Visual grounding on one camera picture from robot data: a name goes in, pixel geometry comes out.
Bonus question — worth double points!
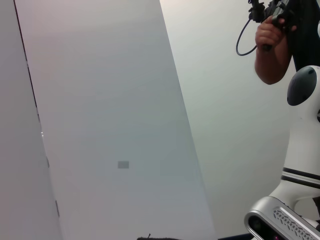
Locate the person's bare hand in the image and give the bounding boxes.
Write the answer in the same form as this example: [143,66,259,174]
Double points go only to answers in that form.
[254,14,287,51]

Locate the person's bare forearm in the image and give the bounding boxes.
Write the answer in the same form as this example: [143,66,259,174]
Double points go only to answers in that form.
[253,37,294,85]

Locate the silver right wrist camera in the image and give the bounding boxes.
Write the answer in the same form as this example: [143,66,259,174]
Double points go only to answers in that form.
[243,195,320,240]

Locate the black handheld teleoperation controller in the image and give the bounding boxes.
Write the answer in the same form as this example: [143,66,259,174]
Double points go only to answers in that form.
[247,0,300,52]

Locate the black controller cable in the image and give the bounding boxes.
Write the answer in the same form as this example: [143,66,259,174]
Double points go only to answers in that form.
[235,17,259,56]

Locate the black food bag brown handles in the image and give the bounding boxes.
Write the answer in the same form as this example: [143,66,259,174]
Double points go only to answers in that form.
[136,233,179,240]

